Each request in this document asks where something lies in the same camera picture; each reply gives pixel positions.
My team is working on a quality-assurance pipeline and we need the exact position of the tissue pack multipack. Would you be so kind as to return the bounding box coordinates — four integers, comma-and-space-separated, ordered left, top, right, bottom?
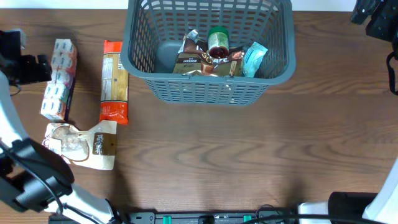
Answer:
40, 39, 78, 122

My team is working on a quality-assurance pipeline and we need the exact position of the red spaghetti packet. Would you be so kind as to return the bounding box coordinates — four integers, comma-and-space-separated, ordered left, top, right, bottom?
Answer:
99, 40, 129, 124

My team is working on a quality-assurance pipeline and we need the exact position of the snack bag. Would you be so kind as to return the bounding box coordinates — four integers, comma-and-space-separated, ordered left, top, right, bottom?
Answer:
43, 120, 117, 170

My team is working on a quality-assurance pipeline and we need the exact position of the teal wipes packet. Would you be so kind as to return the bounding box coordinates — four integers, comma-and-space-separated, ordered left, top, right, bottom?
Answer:
243, 42, 268, 78

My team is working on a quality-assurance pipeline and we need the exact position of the green lid jar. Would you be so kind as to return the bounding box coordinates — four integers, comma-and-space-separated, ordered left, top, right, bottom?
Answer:
208, 26, 229, 58

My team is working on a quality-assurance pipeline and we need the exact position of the gold coffee bag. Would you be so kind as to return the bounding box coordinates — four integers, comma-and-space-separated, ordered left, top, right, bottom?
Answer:
173, 29, 245, 77

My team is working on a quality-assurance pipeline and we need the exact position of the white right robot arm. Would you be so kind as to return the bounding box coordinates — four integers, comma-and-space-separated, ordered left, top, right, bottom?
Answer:
295, 0, 397, 224

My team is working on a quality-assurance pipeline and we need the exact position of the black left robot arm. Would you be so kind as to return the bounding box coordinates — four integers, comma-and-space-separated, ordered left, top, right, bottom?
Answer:
1, 30, 129, 223

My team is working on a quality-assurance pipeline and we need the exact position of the grey plastic basket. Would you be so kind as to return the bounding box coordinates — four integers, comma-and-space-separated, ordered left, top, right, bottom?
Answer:
121, 0, 296, 105

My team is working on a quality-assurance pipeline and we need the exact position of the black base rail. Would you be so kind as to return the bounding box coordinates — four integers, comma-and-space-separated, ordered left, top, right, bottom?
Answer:
48, 211, 299, 224

